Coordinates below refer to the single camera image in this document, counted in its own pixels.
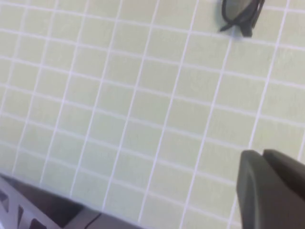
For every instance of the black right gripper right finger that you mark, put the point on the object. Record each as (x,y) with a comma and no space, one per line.
(288,169)

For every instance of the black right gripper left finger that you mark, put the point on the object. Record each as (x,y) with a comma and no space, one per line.
(262,198)

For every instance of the black framed glasses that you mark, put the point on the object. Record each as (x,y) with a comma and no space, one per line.
(247,29)

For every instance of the black glasses case printed front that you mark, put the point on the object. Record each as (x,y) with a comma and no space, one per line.
(47,207)

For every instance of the green checked tablecloth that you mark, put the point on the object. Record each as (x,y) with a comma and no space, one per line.
(143,95)

